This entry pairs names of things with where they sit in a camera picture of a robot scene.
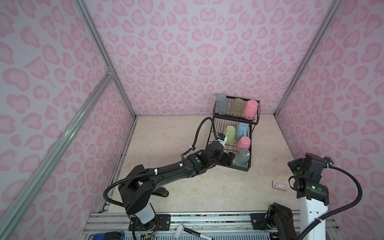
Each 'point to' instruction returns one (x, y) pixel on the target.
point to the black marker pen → (181, 229)
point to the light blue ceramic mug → (242, 129)
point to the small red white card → (279, 185)
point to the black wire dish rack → (234, 118)
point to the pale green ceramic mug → (230, 134)
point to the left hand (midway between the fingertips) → (231, 153)
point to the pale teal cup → (222, 104)
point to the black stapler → (161, 191)
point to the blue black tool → (109, 235)
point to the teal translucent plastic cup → (242, 159)
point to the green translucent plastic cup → (237, 107)
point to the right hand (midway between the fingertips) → (296, 161)
